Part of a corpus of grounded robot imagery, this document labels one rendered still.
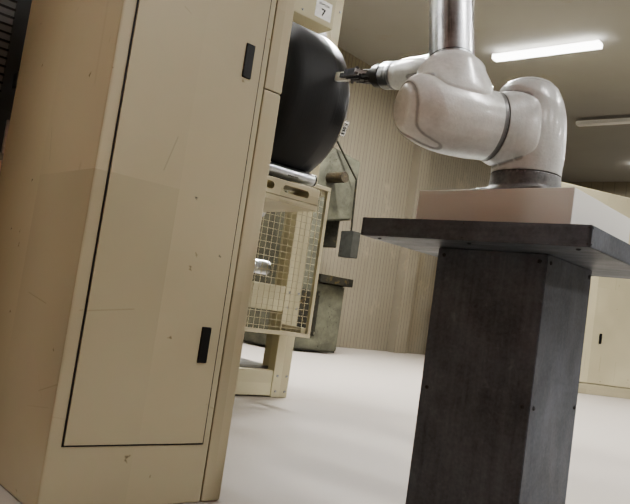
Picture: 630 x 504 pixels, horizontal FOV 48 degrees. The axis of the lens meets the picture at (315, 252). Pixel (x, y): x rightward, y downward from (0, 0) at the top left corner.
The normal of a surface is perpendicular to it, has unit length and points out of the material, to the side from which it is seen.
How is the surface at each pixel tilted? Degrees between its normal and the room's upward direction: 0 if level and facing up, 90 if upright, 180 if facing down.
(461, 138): 131
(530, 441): 90
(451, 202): 90
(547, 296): 90
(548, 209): 90
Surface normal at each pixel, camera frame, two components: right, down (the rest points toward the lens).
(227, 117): 0.66, 0.04
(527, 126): 0.25, -0.04
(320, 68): 0.67, -0.20
